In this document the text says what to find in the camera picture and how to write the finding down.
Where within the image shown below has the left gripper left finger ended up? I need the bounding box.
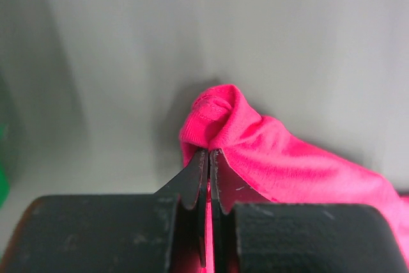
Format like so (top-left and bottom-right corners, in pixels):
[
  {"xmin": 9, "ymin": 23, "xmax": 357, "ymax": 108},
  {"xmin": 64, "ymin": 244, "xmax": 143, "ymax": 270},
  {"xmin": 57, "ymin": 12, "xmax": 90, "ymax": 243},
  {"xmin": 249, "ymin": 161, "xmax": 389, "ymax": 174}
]
[{"xmin": 1, "ymin": 150, "xmax": 208, "ymax": 272}]

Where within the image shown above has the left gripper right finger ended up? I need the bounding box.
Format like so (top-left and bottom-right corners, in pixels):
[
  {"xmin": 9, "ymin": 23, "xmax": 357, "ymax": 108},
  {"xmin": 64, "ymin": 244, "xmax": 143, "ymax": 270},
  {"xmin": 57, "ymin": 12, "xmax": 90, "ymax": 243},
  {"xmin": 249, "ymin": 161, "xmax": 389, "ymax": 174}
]
[{"xmin": 209, "ymin": 150, "xmax": 408, "ymax": 272}]

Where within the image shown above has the magenta pink t-shirt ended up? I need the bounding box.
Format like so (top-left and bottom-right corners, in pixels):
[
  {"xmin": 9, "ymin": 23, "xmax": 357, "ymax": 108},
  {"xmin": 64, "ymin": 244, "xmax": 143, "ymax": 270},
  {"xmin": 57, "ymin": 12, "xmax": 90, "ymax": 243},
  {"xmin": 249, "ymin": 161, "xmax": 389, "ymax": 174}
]
[{"xmin": 180, "ymin": 84, "xmax": 408, "ymax": 272}]

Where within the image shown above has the green plastic bin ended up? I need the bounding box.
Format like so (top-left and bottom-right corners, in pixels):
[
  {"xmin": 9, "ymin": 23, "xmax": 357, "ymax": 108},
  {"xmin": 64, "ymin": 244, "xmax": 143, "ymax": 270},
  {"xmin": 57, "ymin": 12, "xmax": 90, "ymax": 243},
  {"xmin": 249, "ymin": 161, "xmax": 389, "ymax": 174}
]
[{"xmin": 0, "ymin": 124, "xmax": 10, "ymax": 207}]

